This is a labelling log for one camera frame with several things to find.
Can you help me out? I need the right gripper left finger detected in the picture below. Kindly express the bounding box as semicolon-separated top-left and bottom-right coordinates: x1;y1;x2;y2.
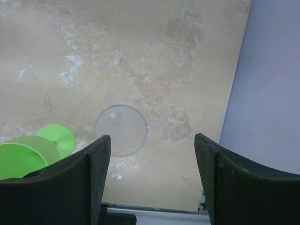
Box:
0;135;111;225

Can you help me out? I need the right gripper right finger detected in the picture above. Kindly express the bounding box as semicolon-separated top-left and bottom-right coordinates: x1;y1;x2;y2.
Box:
194;134;300;225

